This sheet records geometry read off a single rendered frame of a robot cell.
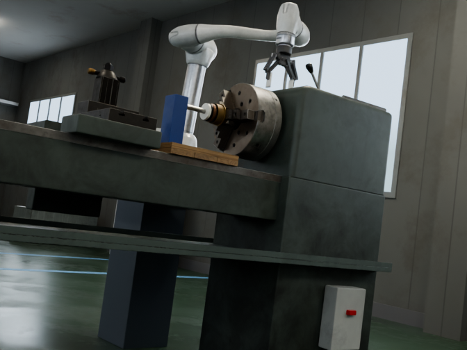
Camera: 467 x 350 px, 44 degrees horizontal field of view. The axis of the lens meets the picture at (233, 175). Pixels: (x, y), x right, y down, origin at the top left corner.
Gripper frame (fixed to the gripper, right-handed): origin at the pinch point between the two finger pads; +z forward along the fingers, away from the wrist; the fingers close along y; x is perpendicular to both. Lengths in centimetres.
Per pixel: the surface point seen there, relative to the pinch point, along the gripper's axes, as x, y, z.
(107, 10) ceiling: -559, -132, -207
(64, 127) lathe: 24, 107, 42
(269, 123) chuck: 27.6, 25.3, 23.9
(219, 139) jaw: 8.0, 35.6, 31.4
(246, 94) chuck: 17.6, 31.6, 12.0
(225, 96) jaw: 8.3, 35.5, 12.9
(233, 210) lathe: 28, 39, 61
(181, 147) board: 30, 66, 41
